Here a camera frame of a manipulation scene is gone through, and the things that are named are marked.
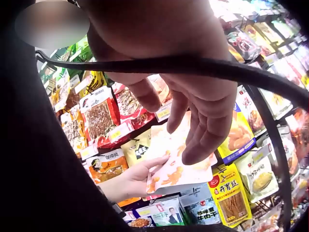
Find person's right hand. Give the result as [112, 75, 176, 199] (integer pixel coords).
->
[83, 0, 238, 166]

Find person's left hand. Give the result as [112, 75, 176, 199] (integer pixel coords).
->
[98, 155, 171, 203]

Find person's left thumb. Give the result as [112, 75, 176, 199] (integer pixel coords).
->
[142, 155, 171, 171]

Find person's right fingers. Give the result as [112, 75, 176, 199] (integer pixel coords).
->
[181, 94, 238, 166]

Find person's right thumb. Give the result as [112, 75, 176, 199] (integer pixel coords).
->
[126, 72, 162, 113]

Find person's right index finger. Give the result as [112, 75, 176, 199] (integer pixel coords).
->
[167, 82, 193, 134]

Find white orange snack packet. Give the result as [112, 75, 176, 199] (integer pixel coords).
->
[146, 111, 218, 194]

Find black shopping basket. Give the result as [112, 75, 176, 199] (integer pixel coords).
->
[35, 50, 309, 232]

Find full shop shelf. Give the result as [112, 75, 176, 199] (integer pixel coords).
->
[36, 0, 309, 232]

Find black wrist band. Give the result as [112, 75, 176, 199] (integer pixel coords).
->
[98, 185, 126, 218]

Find person's body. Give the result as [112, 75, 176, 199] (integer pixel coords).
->
[0, 36, 132, 232]

